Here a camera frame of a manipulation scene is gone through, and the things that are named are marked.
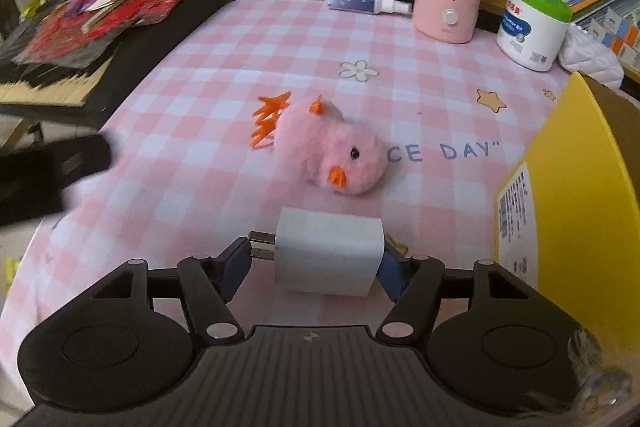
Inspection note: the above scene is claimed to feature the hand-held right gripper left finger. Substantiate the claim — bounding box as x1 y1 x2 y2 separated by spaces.
90 237 251 341

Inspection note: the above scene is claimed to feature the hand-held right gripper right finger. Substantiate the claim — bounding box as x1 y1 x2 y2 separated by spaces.
375 236 539 343

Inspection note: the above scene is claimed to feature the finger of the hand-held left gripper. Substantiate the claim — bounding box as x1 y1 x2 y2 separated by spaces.
52 134 112 190

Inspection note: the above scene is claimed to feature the white charger plug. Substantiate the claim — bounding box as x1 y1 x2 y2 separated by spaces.
248 207 386 298

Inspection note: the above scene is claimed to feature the pink plush chick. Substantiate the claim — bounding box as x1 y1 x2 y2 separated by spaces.
250 92 391 196

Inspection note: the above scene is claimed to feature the yellow cardboard box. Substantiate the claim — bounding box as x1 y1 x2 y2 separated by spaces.
494 72 640 348

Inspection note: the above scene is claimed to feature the pink checked tablecloth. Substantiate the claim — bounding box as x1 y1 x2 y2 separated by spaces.
0 0 576 348

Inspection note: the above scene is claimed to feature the black keyboard piano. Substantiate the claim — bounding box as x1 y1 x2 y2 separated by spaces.
0 0 243 132

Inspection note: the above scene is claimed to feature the stack of red papers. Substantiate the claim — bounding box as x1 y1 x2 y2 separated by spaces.
20 0 218 68

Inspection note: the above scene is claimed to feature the white jar green lid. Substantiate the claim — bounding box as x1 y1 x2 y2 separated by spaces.
496 0 573 72

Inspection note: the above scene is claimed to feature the white quilted cloth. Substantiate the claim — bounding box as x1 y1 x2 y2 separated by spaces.
557 24 626 90

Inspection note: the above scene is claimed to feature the row of small boxes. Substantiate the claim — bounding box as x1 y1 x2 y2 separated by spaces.
585 7 640 68

